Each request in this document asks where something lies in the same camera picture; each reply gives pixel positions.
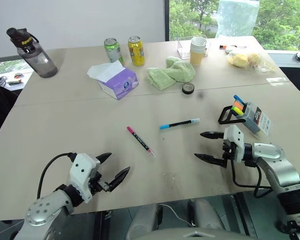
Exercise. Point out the purple tissue box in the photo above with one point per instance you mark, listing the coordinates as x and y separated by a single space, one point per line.
120 83

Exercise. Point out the pink marker pen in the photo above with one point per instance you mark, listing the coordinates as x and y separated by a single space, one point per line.
140 140

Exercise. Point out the plastic bag with yellow items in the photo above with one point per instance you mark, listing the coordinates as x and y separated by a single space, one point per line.
245 60

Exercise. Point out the yellow highlighter marker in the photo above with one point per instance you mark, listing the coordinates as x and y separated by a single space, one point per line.
237 110

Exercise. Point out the grey water bottle black cap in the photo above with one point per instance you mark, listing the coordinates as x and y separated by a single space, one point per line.
37 58

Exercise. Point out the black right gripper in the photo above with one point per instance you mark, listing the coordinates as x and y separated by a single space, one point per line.
227 152

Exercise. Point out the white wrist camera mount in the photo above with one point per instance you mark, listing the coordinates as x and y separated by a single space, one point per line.
82 170
236 142

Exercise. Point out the blue highlighter marker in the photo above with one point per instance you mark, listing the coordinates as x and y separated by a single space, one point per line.
238 98

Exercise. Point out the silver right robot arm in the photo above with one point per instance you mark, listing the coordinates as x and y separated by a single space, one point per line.
277 165

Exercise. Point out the green towel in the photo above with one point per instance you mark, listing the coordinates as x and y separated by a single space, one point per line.
172 72

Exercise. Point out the green drink can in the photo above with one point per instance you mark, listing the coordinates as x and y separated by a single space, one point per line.
113 51

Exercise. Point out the round black lid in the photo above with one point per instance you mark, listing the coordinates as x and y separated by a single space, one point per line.
188 88

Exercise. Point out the black orange marker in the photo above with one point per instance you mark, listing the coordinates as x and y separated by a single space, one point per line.
223 46

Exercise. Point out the yellow drink can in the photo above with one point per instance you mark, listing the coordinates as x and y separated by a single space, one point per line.
136 51

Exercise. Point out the small items on sill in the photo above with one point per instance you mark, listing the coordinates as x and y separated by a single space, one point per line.
15 79

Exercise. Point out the plastic cup with drink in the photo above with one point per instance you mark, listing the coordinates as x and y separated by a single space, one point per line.
197 52

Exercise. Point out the grey robot torso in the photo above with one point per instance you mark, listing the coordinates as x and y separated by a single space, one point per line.
197 233

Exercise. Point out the clear plastic container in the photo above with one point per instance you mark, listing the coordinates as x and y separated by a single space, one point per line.
185 48

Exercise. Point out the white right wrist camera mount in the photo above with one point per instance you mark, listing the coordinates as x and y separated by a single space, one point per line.
236 142

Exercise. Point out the orange highlighter marker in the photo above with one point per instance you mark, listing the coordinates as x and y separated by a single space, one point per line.
239 103

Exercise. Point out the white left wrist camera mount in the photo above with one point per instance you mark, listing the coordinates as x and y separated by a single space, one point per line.
82 170

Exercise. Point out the grey rounded robot leg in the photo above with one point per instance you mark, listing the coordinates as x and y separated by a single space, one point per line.
207 212
143 222

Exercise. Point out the light blue marker pen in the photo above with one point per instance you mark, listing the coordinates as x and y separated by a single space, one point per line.
180 123

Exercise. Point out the clear plastic bag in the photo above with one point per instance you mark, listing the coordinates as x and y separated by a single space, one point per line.
237 17

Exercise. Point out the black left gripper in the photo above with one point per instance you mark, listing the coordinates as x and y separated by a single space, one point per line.
100 183

